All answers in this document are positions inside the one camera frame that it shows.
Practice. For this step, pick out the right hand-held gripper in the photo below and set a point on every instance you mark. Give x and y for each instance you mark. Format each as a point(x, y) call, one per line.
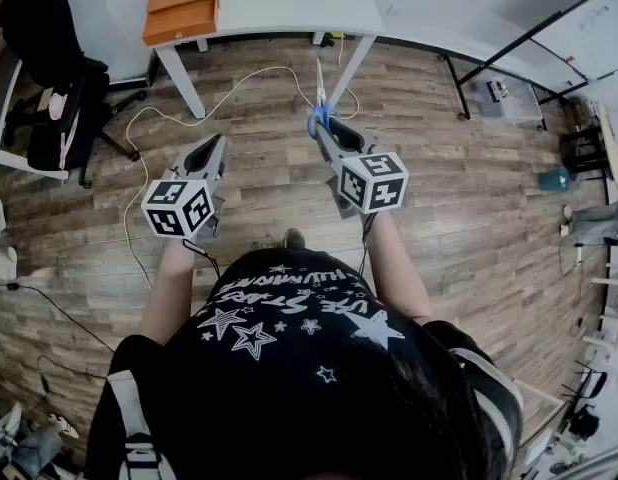
point(374, 183)

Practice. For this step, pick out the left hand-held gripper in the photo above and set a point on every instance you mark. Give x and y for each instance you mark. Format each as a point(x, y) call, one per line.
point(174, 208)

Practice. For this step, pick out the orange cardboard box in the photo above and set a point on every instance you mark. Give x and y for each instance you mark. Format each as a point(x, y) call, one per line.
point(181, 10)

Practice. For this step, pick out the person's right forearm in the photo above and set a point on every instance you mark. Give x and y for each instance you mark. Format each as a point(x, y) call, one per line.
point(394, 268)

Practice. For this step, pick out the person's left forearm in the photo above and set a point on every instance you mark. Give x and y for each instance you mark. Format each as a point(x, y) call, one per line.
point(166, 293)

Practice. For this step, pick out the person's dark shoe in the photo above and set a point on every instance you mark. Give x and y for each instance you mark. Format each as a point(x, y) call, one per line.
point(294, 238)

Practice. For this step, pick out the pink white bag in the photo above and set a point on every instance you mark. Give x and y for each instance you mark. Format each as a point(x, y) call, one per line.
point(56, 108)

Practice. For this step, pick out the black office chair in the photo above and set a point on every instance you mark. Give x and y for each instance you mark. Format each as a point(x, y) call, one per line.
point(49, 43)

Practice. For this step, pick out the teal cup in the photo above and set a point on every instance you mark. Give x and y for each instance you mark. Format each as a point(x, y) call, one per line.
point(555, 179)

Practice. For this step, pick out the black stool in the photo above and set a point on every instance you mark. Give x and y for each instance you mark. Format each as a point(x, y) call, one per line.
point(581, 148)

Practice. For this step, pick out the black star print shirt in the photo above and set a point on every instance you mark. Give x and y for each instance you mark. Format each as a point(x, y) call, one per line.
point(299, 393)

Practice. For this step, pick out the grey cloth heap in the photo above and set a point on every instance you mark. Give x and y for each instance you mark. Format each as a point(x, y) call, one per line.
point(591, 223)

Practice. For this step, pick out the whiteboard on black stand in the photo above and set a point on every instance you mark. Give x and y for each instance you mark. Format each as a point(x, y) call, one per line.
point(584, 28)

